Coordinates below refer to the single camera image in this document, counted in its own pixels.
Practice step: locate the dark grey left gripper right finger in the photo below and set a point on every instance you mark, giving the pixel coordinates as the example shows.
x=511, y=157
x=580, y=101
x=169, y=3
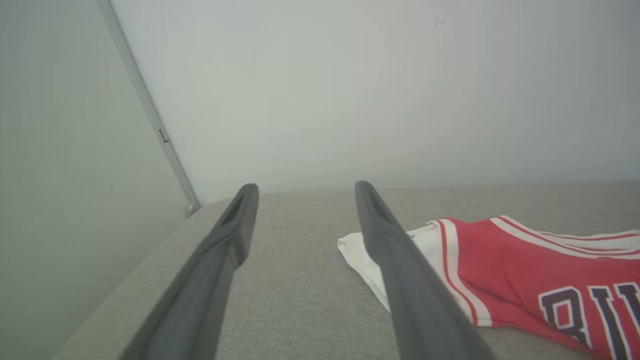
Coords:
x=420, y=300

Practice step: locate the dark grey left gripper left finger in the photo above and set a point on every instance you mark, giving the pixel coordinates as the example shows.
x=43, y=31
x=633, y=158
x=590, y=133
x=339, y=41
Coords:
x=200, y=290

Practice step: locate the grey metal wall strip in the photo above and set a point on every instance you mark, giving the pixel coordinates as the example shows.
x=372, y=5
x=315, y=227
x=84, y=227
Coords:
x=150, y=115

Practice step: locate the red Bulls basketball jersey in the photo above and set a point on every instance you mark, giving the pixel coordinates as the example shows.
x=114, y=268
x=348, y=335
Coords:
x=520, y=270

